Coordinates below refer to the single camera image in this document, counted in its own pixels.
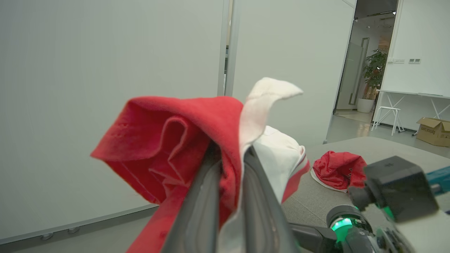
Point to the red white striped garment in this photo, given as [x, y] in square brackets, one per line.
[168, 140]

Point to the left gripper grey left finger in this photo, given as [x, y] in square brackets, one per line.
[197, 218]

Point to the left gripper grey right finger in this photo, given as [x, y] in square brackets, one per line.
[260, 218]

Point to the frosted glass door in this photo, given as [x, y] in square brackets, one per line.
[351, 70]

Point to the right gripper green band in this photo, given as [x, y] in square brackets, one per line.
[355, 239]

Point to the grey fabric couch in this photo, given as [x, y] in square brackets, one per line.
[386, 147]

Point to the grey round partition foot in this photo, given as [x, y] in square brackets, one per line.
[46, 236]
[73, 230]

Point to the white wall socket strip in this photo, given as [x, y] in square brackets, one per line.
[396, 60]

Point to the teal camera mount part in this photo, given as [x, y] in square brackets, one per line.
[441, 177]

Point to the red garment white trim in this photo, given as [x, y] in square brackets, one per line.
[337, 169]

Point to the potted green plant white pot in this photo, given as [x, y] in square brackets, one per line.
[375, 70]

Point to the grey double wall switch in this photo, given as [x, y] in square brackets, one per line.
[415, 60]

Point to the white trestle table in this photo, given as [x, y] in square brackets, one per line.
[404, 92]

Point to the brown cardboard box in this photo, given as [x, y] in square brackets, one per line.
[434, 135]

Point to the white metal stool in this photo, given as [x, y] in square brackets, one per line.
[386, 108]

